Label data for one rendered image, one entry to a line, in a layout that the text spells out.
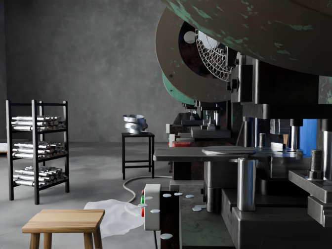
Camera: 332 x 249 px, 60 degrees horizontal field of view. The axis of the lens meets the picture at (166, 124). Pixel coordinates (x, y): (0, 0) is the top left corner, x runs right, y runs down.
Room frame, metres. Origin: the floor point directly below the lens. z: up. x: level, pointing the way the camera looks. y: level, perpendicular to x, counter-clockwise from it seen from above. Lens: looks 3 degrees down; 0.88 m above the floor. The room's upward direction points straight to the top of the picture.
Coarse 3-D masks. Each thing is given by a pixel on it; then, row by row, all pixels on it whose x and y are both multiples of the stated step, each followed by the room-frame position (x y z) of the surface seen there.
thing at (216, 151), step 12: (156, 156) 0.61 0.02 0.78; (168, 156) 0.61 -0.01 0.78; (180, 156) 0.61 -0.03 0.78; (192, 156) 0.61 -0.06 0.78; (204, 156) 0.61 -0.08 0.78; (216, 156) 0.61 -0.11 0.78; (228, 156) 0.60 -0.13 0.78; (240, 156) 0.60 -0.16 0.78; (252, 156) 0.60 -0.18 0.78; (264, 156) 0.60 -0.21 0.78; (204, 168) 0.71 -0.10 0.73; (216, 168) 0.63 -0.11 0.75; (228, 168) 0.62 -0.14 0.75; (204, 180) 0.71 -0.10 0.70; (216, 180) 0.63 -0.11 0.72; (228, 180) 0.62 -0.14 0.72; (204, 192) 0.69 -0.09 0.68; (216, 192) 0.63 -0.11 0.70; (216, 204) 0.63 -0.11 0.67
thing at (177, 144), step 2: (172, 142) 1.01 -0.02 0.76; (174, 142) 1.00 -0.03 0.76; (176, 142) 1.01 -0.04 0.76; (178, 142) 1.01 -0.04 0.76; (180, 142) 1.01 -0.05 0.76; (182, 142) 1.00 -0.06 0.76; (184, 142) 1.00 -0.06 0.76; (186, 142) 1.01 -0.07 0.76; (188, 142) 1.01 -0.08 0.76; (190, 142) 1.01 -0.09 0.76; (172, 144) 0.99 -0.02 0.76; (174, 144) 0.98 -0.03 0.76; (176, 144) 0.98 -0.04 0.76; (178, 144) 0.98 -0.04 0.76; (180, 144) 0.98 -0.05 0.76; (182, 144) 0.98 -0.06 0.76; (184, 144) 0.98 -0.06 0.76; (186, 144) 0.98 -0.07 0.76; (188, 144) 0.98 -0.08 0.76; (190, 144) 0.98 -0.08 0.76; (172, 146) 0.99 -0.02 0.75; (174, 146) 0.98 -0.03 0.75; (176, 146) 0.98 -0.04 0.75; (178, 146) 0.98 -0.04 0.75; (180, 146) 0.98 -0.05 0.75; (182, 146) 0.98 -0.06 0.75; (184, 146) 0.98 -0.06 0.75; (186, 146) 0.98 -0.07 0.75; (188, 146) 0.98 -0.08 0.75; (190, 146) 0.98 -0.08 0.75
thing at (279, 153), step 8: (264, 152) 0.66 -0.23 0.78; (272, 152) 0.66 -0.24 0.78; (280, 152) 0.66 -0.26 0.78; (288, 152) 0.66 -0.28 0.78; (272, 160) 0.60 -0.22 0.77; (280, 160) 0.60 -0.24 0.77; (288, 160) 0.60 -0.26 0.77; (296, 160) 0.59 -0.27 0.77; (304, 160) 0.59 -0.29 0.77; (264, 168) 0.64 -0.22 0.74; (272, 168) 0.60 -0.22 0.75; (280, 168) 0.60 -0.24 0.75; (288, 168) 0.60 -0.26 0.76; (296, 168) 0.59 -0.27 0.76; (304, 168) 0.59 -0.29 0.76; (272, 176) 0.60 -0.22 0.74; (280, 176) 0.60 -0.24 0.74; (288, 176) 0.60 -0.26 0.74
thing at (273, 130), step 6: (270, 120) 0.68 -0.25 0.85; (276, 120) 0.66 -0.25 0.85; (282, 120) 0.65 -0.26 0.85; (288, 120) 0.65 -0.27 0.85; (270, 126) 0.68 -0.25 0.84; (276, 126) 0.66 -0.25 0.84; (282, 126) 0.65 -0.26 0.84; (288, 126) 0.65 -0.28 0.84; (270, 132) 0.68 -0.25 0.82; (276, 132) 0.66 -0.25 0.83; (282, 132) 0.65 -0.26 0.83; (288, 132) 0.65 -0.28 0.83
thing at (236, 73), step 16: (240, 64) 0.70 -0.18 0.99; (256, 64) 0.60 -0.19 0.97; (240, 80) 0.63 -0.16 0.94; (256, 80) 0.60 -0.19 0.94; (272, 80) 0.60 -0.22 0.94; (288, 80) 0.60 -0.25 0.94; (304, 80) 0.59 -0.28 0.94; (240, 96) 0.62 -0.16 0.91; (256, 96) 0.60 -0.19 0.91; (272, 96) 0.60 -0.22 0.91; (288, 96) 0.60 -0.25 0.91; (304, 96) 0.59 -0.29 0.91
